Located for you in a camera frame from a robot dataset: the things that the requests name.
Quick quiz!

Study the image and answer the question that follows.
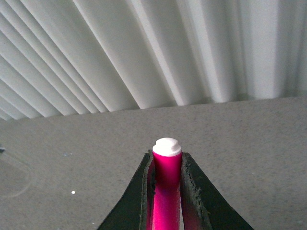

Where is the white pleated curtain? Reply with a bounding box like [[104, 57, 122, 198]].
[[0, 0, 307, 120]]

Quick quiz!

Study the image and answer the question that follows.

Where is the pink marker pen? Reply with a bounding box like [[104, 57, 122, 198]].
[[152, 138, 182, 230]]

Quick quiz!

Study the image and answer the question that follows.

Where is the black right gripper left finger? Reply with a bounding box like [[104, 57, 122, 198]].
[[98, 150, 156, 230]]

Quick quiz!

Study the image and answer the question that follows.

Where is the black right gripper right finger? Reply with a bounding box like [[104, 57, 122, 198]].
[[180, 152, 253, 230]]

